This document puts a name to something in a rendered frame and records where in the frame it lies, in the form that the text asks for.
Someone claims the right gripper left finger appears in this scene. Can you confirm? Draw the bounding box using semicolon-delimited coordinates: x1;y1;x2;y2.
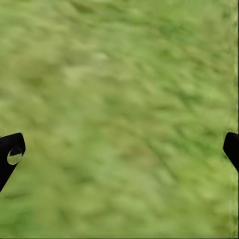
0;132;26;192

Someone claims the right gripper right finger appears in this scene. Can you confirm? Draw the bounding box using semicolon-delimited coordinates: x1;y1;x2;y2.
223;132;239;173

